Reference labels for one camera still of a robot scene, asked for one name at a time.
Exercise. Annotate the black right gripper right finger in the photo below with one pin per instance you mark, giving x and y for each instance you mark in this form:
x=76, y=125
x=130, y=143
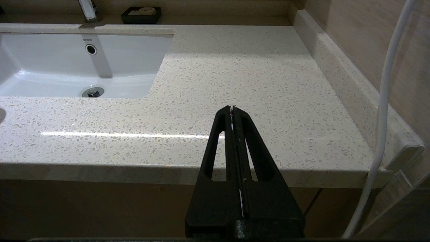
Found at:
x=272, y=205

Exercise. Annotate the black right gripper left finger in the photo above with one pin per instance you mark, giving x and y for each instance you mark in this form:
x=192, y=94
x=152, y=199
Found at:
x=215, y=205

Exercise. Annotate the wooden vanity cabinet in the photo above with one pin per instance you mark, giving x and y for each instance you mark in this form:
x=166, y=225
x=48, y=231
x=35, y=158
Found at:
x=100, y=208

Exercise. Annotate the beige stone backsplash strip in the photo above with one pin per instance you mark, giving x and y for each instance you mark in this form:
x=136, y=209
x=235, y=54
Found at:
x=349, y=87

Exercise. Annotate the chrome sink drain stopper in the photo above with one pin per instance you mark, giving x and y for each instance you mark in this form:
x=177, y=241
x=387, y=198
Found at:
x=93, y=92

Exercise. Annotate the black soap dish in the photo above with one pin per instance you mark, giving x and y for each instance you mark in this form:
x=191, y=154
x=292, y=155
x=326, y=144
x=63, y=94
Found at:
x=129, y=18

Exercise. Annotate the beige soap bar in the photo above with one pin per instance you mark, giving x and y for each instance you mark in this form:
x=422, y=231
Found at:
x=147, y=10

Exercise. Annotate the white ceramic sink basin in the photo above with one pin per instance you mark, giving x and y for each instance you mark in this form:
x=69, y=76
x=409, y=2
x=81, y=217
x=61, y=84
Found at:
x=50, y=67

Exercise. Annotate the chrome sink faucet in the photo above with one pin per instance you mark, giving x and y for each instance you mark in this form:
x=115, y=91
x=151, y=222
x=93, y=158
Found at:
x=89, y=11

